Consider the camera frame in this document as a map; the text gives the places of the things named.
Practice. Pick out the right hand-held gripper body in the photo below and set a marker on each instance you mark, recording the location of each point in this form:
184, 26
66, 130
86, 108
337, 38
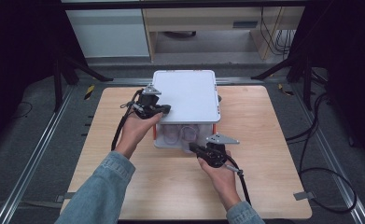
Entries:
216, 152

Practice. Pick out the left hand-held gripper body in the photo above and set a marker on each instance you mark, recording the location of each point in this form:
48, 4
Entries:
147, 101

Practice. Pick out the purple sandal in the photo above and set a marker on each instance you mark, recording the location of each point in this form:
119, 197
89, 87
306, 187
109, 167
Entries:
189, 135
171, 134

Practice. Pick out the white lidded storage box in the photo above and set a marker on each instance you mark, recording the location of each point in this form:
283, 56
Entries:
189, 93

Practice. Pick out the person's right hand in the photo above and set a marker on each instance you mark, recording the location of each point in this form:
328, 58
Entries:
222, 180

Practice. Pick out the person's left hand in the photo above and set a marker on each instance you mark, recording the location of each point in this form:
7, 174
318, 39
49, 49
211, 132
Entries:
135, 130

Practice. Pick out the yellow black tape strip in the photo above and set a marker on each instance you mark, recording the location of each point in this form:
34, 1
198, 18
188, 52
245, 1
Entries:
89, 92
284, 89

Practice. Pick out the white cabinet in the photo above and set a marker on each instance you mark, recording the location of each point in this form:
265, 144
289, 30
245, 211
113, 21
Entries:
108, 34

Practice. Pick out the black metal stand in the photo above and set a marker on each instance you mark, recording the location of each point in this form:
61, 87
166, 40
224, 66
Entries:
307, 84
58, 87

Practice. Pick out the wooden desk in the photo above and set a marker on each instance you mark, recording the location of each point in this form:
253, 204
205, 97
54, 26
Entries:
202, 18

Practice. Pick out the grey tape piece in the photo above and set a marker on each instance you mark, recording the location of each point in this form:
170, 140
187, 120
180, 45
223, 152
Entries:
304, 195
68, 196

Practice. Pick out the aluminium floor rail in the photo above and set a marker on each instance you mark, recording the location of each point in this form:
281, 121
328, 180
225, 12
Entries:
34, 158
335, 168

